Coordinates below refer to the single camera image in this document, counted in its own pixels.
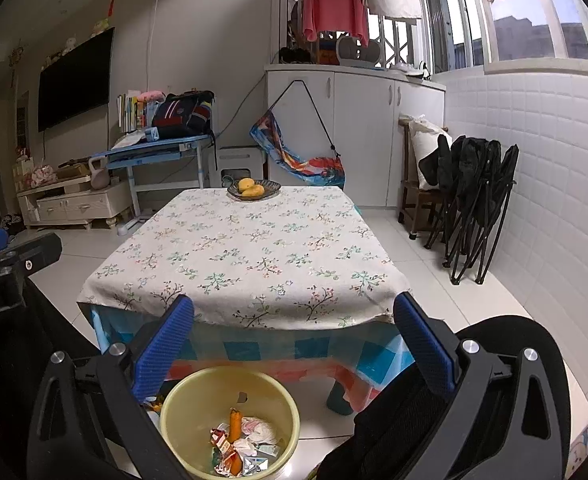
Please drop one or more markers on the pink plush toy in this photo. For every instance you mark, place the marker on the pink plush toy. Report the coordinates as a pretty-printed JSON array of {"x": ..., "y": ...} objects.
[{"x": 151, "y": 96}]

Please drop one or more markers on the pink hanging garment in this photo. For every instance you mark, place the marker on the pink hanging garment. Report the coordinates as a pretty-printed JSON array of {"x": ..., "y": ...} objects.
[{"x": 334, "y": 10}]

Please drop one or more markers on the white hanging garment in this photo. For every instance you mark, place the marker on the white hanging garment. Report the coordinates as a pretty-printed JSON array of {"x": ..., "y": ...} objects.
[{"x": 394, "y": 2}]

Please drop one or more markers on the white air purifier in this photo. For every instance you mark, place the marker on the white air purifier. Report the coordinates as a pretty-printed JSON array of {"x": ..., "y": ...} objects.
[{"x": 239, "y": 160}]

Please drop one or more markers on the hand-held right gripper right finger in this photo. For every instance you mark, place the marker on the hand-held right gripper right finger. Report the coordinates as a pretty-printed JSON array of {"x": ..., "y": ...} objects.
[{"x": 421, "y": 345}]

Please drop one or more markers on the black television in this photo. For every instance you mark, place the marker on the black television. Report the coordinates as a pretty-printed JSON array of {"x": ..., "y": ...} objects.
[{"x": 73, "y": 82}]

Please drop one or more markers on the orange snack packets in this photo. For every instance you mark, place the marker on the orange snack packets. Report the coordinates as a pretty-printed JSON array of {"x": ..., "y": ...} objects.
[{"x": 237, "y": 425}]

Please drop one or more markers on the white television cabinet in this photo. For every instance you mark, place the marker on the white television cabinet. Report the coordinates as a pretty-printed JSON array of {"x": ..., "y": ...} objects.
[{"x": 73, "y": 205}]

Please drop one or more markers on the floral tablecloth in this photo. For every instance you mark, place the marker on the floral tablecloth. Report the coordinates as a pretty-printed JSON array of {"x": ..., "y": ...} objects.
[{"x": 254, "y": 260}]

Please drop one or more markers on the row of books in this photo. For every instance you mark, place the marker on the row of books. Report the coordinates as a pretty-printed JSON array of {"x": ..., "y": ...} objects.
[{"x": 131, "y": 110}]

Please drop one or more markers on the green plush toy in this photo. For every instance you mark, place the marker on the green plush toy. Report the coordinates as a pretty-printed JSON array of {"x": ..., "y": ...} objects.
[{"x": 101, "y": 26}]

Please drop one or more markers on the dark striped backpack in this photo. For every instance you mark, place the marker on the dark striped backpack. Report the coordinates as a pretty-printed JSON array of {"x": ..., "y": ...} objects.
[{"x": 183, "y": 115}]

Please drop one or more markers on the pink kettlebell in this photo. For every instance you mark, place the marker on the pink kettlebell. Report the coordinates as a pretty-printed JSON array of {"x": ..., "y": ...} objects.
[{"x": 99, "y": 177}]

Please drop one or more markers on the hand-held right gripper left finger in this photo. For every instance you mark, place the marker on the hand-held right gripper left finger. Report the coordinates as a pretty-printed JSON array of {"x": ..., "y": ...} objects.
[{"x": 166, "y": 345}]

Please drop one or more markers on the black folding chairs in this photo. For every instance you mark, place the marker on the black folding chairs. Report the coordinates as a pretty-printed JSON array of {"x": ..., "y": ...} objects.
[{"x": 474, "y": 170}]

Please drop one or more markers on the yellow plastic bin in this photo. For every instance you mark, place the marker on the yellow plastic bin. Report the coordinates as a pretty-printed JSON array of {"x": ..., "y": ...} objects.
[{"x": 193, "y": 410}]

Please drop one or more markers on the dark fruit dish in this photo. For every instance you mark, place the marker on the dark fruit dish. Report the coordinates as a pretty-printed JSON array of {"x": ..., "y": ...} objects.
[{"x": 271, "y": 189}]

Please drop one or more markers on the yellow mango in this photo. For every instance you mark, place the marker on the yellow mango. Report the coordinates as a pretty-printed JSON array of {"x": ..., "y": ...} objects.
[
  {"x": 246, "y": 184},
  {"x": 255, "y": 191}
]

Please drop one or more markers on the colourful printed bag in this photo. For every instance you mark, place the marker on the colourful printed bag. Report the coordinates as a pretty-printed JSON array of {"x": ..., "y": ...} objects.
[{"x": 314, "y": 170}]

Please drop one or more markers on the window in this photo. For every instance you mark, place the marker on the window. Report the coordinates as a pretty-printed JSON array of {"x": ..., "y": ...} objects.
[{"x": 524, "y": 35}]

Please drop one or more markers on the blue checked tablecloth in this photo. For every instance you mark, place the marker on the blue checked tablecloth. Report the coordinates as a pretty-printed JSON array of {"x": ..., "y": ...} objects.
[{"x": 324, "y": 355}]

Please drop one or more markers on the black mesh office chair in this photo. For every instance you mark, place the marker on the black mesh office chair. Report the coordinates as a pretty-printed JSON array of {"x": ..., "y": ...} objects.
[{"x": 374, "y": 440}]

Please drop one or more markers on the pink floral bag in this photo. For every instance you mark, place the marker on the pink floral bag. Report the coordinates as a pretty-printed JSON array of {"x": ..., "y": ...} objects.
[{"x": 43, "y": 176}]

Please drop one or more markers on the black shoes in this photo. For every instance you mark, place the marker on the black shoes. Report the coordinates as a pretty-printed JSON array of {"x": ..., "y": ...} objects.
[{"x": 9, "y": 225}]

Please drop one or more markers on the white bag with red print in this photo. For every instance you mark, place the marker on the white bag with red print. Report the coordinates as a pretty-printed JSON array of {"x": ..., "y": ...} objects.
[{"x": 261, "y": 430}]

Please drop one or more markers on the teal table leg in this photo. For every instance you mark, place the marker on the teal table leg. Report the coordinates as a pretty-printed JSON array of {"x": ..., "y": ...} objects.
[{"x": 339, "y": 400}]

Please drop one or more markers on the blue desk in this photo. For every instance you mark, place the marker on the blue desk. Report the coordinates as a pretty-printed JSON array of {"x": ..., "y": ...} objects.
[{"x": 148, "y": 152}]

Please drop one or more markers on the wooden chair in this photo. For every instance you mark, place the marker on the wooden chair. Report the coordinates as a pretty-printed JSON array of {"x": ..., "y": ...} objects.
[{"x": 414, "y": 205}]

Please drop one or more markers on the white and black pillow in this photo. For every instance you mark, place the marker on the white and black pillow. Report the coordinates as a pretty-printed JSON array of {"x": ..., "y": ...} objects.
[{"x": 421, "y": 140}]

